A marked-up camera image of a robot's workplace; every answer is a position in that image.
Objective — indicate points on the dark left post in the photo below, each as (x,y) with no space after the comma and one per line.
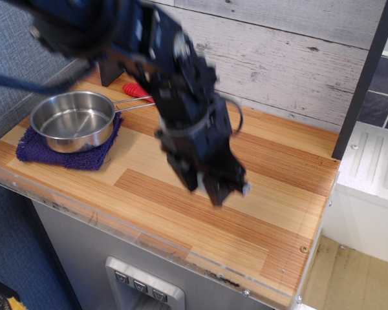
(111,72)

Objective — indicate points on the white toy sink unit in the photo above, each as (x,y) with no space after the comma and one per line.
(357,215)

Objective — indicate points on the purple towel cloth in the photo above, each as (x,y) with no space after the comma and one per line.
(31,149)

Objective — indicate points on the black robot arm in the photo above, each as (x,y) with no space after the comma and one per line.
(139,38)

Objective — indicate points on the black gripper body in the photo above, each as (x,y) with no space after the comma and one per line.
(200,134)

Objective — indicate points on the grey cube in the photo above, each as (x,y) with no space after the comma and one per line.
(200,182)

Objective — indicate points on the dark post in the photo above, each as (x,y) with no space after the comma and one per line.
(371,63)
(111,72)

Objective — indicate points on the clear acrylic edge guard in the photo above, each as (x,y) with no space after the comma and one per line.
(259,244)

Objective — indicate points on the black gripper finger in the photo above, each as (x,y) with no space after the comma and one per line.
(185,172)
(218,189)

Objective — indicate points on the red-handled metal fork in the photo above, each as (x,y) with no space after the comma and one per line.
(135,91)

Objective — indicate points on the yellow black object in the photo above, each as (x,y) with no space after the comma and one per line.
(10,303)

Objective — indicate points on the stainless steel pot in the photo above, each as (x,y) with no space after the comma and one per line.
(76,121)

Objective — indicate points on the dark right post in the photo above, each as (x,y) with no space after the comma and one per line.
(371,63)

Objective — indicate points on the silver dispenser panel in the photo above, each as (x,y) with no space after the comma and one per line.
(134,288)

